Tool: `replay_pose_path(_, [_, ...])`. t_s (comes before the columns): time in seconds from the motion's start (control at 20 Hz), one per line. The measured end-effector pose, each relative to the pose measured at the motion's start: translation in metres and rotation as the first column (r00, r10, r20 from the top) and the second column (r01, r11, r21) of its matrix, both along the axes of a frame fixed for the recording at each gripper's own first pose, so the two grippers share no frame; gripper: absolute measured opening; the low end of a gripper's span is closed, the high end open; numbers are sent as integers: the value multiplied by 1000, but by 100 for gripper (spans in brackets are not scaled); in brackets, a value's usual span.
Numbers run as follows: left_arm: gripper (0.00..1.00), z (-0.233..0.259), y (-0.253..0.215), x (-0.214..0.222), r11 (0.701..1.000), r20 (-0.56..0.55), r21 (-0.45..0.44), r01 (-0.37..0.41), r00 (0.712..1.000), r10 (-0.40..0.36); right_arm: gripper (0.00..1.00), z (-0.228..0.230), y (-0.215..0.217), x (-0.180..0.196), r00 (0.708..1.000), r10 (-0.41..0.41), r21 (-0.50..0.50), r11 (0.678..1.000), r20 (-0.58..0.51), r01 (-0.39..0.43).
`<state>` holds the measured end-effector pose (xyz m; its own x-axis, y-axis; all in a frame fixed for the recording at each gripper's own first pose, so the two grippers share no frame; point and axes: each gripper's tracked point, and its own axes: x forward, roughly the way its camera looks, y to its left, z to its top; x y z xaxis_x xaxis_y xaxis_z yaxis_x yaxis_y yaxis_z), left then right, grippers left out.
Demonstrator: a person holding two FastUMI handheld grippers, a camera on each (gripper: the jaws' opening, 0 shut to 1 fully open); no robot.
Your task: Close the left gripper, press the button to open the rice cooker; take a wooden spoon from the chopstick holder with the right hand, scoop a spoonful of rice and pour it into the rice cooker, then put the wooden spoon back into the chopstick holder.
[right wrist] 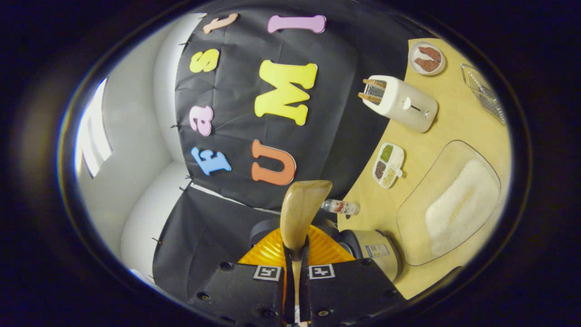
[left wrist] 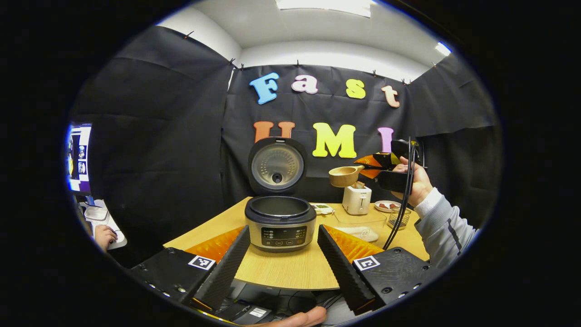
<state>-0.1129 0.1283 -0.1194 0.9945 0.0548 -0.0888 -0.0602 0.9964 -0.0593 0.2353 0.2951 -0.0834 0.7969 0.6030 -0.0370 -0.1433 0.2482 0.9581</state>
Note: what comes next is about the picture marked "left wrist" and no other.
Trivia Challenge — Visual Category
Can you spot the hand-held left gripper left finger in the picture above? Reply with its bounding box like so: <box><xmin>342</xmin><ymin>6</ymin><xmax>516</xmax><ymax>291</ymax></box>
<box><xmin>129</xmin><ymin>225</ymin><xmax>251</xmax><ymax>312</ymax></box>

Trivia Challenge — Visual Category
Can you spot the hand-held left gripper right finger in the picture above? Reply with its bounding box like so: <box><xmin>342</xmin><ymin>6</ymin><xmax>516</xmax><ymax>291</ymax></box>
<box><xmin>317</xmin><ymin>224</ymin><xmax>443</xmax><ymax>316</ymax></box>

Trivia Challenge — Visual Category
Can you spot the wooden spoon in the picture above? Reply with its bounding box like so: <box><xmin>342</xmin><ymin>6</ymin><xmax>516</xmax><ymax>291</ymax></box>
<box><xmin>329</xmin><ymin>165</ymin><xmax>365</xmax><ymax>188</ymax></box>

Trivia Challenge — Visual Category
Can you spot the metal wire chopstick holder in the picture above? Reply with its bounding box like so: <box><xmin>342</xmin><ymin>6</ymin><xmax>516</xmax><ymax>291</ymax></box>
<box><xmin>387</xmin><ymin>207</ymin><xmax>412</xmax><ymax>230</ymax></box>

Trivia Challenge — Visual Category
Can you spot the clear rice container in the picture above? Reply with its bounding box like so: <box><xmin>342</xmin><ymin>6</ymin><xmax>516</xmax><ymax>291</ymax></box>
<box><xmin>333</xmin><ymin>208</ymin><xmax>387</xmax><ymax>243</ymax></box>

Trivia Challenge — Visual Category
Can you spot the black silver rice cooker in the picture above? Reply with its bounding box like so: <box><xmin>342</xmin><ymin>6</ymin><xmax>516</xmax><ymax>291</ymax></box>
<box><xmin>245</xmin><ymin>137</ymin><xmax>317</xmax><ymax>253</ymax></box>

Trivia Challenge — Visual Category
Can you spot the white toaster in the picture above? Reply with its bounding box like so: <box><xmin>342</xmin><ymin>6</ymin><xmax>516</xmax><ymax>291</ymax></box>
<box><xmin>342</xmin><ymin>184</ymin><xmax>372</xmax><ymax>216</ymax></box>

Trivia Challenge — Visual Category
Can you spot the black device white label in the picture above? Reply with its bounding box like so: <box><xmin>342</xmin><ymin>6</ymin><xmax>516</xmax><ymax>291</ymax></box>
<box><xmin>217</xmin><ymin>297</ymin><xmax>273</xmax><ymax>326</ymax></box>

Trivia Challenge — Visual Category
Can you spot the white desk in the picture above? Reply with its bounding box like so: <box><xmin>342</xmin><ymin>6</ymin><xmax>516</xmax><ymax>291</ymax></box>
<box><xmin>81</xmin><ymin>199</ymin><xmax>128</xmax><ymax>251</ymax></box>

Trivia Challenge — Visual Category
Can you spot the computer monitor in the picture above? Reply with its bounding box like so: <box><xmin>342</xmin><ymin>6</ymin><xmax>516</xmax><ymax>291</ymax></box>
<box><xmin>67</xmin><ymin>123</ymin><xmax>93</xmax><ymax>195</ymax></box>

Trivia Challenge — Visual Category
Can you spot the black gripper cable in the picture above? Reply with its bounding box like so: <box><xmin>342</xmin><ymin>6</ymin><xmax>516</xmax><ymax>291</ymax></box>
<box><xmin>383</xmin><ymin>139</ymin><xmax>419</xmax><ymax>250</ymax></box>

